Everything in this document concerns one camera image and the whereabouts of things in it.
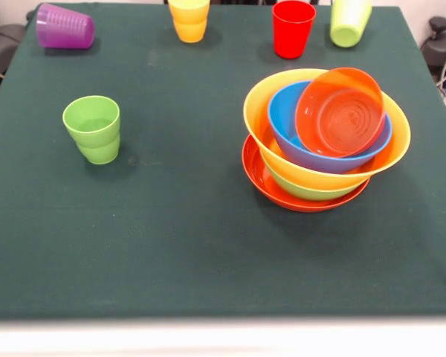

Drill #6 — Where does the large orange plastic bowl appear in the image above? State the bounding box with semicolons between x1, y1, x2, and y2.
242;67;413;191

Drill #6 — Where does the blue plastic bowl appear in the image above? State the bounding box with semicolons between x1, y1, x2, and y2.
267;80;394;175

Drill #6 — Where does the green plastic bowl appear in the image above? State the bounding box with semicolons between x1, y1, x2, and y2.
262;155;371;202

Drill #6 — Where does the small red plastic bowl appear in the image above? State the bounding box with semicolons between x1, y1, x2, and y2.
294;66;387;159

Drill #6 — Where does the lime green plastic cup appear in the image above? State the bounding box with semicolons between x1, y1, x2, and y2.
329;0;373;48

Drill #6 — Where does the purple plastic cup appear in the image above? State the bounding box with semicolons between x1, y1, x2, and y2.
35;2;96;50

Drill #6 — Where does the wide red plastic bowl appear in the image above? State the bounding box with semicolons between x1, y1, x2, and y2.
241;134;372;213

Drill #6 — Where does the dark green tablecloth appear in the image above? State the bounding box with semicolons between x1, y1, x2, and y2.
0;1;446;321

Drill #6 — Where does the yellow plastic cup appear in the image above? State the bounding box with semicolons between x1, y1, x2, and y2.
167;0;211;44

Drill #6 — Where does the red plastic cup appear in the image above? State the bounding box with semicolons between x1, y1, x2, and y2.
271;0;317;60

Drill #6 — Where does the black rounded stand foot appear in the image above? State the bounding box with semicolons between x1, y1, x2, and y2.
0;5;27;81
420;16;446;70

